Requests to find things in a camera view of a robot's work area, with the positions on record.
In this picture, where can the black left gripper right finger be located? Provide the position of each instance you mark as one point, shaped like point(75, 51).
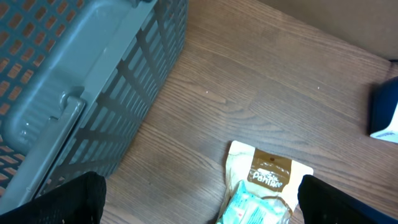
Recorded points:
point(322, 203)

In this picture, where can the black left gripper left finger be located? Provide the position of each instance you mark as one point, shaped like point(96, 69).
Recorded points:
point(80, 200)

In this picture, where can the brown white snack bag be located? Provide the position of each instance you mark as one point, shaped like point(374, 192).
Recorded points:
point(266, 175)

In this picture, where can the teal snack packet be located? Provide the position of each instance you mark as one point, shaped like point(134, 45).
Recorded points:
point(247, 208)

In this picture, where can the white barcode scanner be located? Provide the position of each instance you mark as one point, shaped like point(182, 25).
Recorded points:
point(383, 125)

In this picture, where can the grey plastic mesh basket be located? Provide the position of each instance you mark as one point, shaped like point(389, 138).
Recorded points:
point(77, 80)

